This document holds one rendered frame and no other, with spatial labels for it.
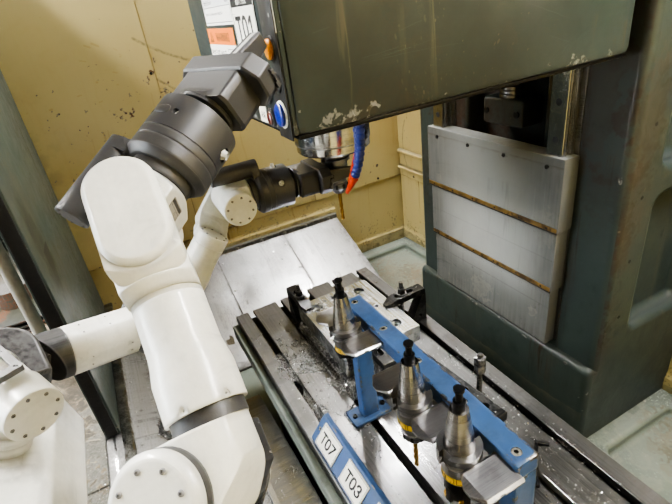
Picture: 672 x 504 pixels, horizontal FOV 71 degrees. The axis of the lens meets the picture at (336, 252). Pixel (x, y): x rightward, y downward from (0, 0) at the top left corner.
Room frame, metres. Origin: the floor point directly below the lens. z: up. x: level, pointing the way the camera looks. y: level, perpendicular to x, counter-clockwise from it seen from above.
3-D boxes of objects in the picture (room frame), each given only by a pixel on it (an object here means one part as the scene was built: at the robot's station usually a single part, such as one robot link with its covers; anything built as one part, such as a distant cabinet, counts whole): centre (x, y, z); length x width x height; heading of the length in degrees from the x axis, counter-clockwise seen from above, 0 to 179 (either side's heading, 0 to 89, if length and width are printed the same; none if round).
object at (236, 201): (0.89, 0.17, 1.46); 0.11 x 0.11 x 0.11; 24
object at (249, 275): (1.59, 0.25, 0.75); 0.89 x 0.67 x 0.26; 114
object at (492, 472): (0.38, -0.15, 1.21); 0.07 x 0.05 x 0.01; 114
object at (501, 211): (1.17, -0.43, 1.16); 0.48 x 0.05 x 0.51; 24
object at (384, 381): (0.58, -0.06, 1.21); 0.07 x 0.05 x 0.01; 114
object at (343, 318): (0.73, 0.00, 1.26); 0.04 x 0.04 x 0.07
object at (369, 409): (0.81, -0.02, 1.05); 0.10 x 0.05 x 0.30; 114
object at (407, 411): (0.53, -0.09, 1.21); 0.06 x 0.06 x 0.03
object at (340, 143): (0.99, -0.03, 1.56); 0.16 x 0.16 x 0.12
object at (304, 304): (1.20, 0.13, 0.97); 0.13 x 0.03 x 0.15; 24
